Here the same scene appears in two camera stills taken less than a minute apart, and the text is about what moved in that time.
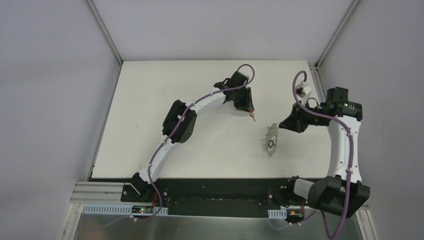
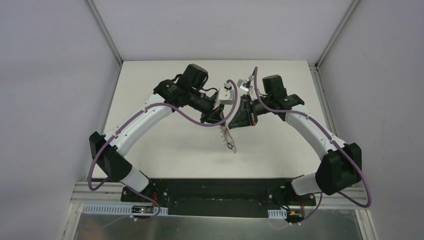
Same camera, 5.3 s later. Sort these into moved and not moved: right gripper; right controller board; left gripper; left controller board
Moved: left gripper; right gripper
Not moved: left controller board; right controller board
